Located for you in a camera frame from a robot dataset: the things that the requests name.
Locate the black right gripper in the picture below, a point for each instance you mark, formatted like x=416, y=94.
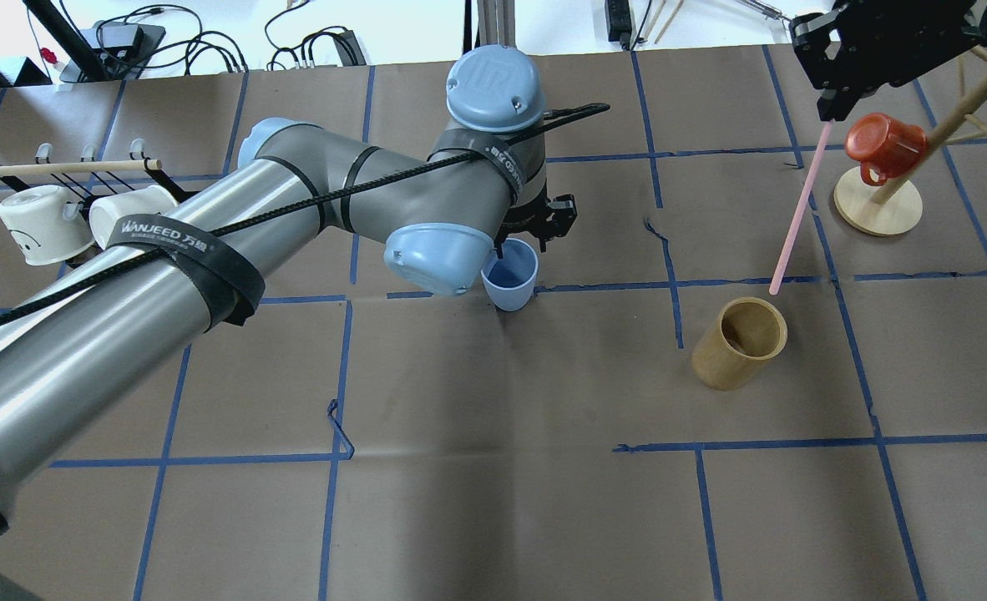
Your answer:
x=896, y=37

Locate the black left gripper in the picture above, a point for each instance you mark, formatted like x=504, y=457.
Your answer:
x=557, y=219

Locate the blue plastic cup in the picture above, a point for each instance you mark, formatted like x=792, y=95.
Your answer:
x=509, y=275

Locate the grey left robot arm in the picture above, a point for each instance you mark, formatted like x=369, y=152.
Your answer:
x=74, y=349

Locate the white cup far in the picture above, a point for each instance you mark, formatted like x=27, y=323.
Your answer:
x=45, y=225

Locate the red mug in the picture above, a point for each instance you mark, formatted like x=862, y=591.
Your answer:
x=885, y=148

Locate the wooden mug tree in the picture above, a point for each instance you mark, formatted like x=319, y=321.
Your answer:
x=897, y=206

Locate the bamboo cylinder holder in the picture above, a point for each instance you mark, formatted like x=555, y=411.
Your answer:
x=747, y=334

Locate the brown paper table cover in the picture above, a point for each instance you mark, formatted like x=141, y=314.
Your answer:
x=358, y=440

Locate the aluminium frame post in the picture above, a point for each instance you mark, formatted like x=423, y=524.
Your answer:
x=494, y=23

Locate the black wire cup rack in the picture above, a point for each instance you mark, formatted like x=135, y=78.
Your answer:
x=105, y=190

